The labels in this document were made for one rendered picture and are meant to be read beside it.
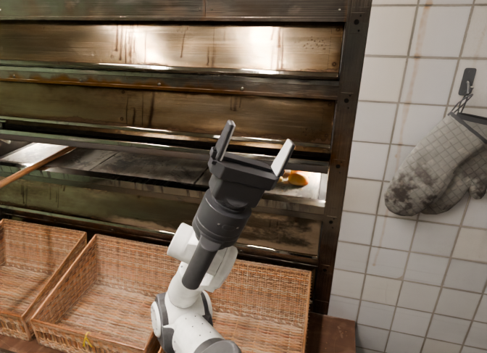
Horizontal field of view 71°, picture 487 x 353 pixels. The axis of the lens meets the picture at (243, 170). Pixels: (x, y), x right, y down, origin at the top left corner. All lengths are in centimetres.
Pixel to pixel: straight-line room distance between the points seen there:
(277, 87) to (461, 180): 73
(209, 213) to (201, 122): 89
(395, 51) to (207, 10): 67
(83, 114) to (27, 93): 32
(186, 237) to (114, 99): 108
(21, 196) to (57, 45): 91
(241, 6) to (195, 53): 24
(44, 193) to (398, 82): 178
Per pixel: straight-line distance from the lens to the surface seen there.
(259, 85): 133
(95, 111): 168
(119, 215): 186
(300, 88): 131
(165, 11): 144
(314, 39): 130
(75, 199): 200
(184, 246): 63
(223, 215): 56
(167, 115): 149
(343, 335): 179
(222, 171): 53
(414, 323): 187
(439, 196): 140
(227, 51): 134
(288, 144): 56
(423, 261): 164
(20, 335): 197
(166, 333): 83
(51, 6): 173
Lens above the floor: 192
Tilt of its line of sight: 25 degrees down
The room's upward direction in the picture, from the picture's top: straight up
